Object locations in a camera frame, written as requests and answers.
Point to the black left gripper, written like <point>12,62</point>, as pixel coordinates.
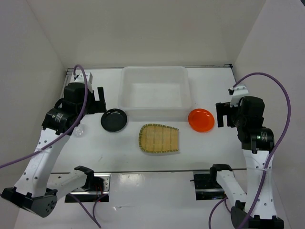
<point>98,106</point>

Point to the right arm metal base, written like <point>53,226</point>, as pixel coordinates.
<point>205,188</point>

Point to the left arm metal base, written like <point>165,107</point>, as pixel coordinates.
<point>99,192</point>

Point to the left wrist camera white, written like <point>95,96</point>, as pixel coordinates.
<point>81,78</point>

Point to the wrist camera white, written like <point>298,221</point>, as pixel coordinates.
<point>81,78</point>
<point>237,93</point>

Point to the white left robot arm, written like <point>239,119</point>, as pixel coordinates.
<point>34,192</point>

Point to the black round plate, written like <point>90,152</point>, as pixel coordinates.
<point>114,120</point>

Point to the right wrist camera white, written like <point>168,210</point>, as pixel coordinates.
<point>237,93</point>

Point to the clear plastic cup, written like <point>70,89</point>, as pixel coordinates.
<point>79,131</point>

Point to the orange round plate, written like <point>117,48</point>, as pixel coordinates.
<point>201,120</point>

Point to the woven bamboo tray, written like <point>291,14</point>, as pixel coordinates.
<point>158,139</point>

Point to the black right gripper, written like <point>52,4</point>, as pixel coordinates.
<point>224,109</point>

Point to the clear plastic bin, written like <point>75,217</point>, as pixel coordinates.
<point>155,93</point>

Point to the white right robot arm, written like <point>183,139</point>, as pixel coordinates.
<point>253,208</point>

